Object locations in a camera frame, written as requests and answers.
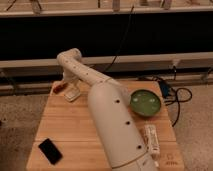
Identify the small red-brown pepper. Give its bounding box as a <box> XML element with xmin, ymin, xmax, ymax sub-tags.
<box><xmin>53</xmin><ymin>83</ymin><xmax>68</xmax><ymax>94</ymax></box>

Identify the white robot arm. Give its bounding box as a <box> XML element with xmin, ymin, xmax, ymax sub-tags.
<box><xmin>57</xmin><ymin>48</ymin><xmax>158</xmax><ymax>171</ymax></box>

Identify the white sponge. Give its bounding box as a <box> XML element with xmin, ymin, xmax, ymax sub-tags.
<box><xmin>64</xmin><ymin>85</ymin><xmax>81</xmax><ymax>102</ymax></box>

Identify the green bowl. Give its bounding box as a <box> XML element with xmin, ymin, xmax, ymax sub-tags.
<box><xmin>130</xmin><ymin>89</ymin><xmax>161</xmax><ymax>117</ymax></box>

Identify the wooden table board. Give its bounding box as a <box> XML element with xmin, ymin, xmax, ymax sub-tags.
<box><xmin>26</xmin><ymin>83</ymin><xmax>184</xmax><ymax>171</ymax></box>

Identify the white remote controller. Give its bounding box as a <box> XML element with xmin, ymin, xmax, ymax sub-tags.
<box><xmin>145</xmin><ymin>124</ymin><xmax>160</xmax><ymax>158</ymax></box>

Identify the black smartphone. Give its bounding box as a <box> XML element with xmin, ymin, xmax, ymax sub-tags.
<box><xmin>38</xmin><ymin>138</ymin><xmax>62</xmax><ymax>165</ymax></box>

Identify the black power cable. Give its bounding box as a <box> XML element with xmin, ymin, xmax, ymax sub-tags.
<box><xmin>149</xmin><ymin>75</ymin><xmax>193</xmax><ymax>128</ymax></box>

